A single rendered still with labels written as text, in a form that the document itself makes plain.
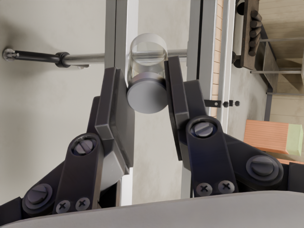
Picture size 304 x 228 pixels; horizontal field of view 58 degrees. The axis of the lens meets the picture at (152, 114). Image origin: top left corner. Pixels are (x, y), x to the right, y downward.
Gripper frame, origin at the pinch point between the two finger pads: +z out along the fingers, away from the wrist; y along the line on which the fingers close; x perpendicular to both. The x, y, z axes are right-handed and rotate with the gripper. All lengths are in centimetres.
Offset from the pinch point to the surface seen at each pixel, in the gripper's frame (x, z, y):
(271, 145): -405, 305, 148
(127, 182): -94, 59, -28
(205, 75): -49, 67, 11
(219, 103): -55, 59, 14
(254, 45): -203, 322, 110
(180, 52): -46, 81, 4
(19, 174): -94, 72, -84
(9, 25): -36, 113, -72
